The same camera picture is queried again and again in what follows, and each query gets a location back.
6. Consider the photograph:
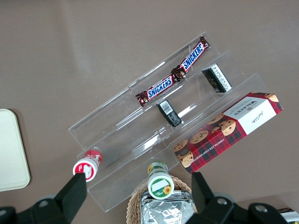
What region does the red tartan Walkers cookie box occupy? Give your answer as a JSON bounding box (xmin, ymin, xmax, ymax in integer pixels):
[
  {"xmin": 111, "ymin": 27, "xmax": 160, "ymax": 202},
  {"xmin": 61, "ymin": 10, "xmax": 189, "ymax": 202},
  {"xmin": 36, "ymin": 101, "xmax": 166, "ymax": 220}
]
[{"xmin": 172, "ymin": 92, "xmax": 284, "ymax": 175}]

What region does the beige plastic tray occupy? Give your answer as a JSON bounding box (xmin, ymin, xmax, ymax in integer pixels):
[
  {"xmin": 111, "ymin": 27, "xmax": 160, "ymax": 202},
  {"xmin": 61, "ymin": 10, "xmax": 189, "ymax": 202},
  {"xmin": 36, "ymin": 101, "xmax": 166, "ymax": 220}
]
[{"xmin": 0, "ymin": 109, "xmax": 31, "ymax": 192}]

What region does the white rectangular snack tray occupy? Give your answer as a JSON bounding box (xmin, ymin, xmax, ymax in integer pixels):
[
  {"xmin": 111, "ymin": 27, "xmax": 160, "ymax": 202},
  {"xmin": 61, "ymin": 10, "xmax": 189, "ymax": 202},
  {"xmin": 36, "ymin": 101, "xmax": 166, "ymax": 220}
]
[{"xmin": 277, "ymin": 207, "xmax": 299, "ymax": 224}]

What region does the clear acrylic stepped stand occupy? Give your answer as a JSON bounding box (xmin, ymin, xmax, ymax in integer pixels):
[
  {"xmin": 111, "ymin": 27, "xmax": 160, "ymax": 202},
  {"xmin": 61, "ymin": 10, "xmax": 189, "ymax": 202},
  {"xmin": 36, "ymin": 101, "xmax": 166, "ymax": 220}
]
[{"xmin": 68, "ymin": 31, "xmax": 267, "ymax": 213}]

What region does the red lidded white cup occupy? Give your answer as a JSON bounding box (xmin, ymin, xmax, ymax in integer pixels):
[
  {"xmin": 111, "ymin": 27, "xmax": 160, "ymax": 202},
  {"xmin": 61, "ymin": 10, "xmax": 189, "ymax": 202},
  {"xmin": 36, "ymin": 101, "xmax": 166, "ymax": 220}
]
[{"xmin": 72, "ymin": 149, "xmax": 104, "ymax": 183}]

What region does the stack of foil containers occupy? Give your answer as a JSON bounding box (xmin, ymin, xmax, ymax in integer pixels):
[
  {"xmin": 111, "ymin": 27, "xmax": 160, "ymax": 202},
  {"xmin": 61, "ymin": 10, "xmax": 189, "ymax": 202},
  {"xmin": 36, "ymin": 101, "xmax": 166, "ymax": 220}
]
[{"xmin": 139, "ymin": 189, "xmax": 196, "ymax": 224}]

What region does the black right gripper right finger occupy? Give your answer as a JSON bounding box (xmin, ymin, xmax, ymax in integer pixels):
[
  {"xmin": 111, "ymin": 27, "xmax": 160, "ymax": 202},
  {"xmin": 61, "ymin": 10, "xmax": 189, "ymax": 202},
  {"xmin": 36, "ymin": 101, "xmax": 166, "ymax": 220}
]
[{"xmin": 191, "ymin": 171, "xmax": 235, "ymax": 224}]

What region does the small black carton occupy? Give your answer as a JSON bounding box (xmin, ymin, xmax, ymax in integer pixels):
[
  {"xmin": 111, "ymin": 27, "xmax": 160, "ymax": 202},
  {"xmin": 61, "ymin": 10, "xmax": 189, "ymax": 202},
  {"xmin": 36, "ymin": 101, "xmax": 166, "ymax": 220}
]
[
  {"xmin": 156, "ymin": 100, "xmax": 183, "ymax": 128},
  {"xmin": 201, "ymin": 63, "xmax": 233, "ymax": 94}
]

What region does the green lidded white cup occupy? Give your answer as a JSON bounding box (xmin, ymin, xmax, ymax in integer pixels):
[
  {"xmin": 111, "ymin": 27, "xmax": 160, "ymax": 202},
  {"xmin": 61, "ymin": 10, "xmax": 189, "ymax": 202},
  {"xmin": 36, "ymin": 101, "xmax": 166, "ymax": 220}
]
[{"xmin": 147, "ymin": 161, "xmax": 175, "ymax": 200}]

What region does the oval light wicker basket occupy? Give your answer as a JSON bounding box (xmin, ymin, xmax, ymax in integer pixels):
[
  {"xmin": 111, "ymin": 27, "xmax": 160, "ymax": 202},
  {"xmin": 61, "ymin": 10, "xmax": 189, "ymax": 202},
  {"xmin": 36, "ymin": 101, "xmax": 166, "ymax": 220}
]
[{"xmin": 126, "ymin": 174, "xmax": 199, "ymax": 224}]

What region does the Snickers chocolate bar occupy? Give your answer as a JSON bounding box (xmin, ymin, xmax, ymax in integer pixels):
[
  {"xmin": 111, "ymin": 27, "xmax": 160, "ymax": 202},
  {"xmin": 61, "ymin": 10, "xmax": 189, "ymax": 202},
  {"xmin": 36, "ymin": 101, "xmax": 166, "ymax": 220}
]
[
  {"xmin": 136, "ymin": 74, "xmax": 175, "ymax": 108},
  {"xmin": 171, "ymin": 35, "xmax": 210, "ymax": 81}
]

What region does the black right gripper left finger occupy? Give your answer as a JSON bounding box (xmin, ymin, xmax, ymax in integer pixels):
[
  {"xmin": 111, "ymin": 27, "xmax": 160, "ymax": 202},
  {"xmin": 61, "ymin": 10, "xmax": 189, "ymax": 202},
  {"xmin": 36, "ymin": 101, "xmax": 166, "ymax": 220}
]
[{"xmin": 29, "ymin": 172, "xmax": 89, "ymax": 224}]

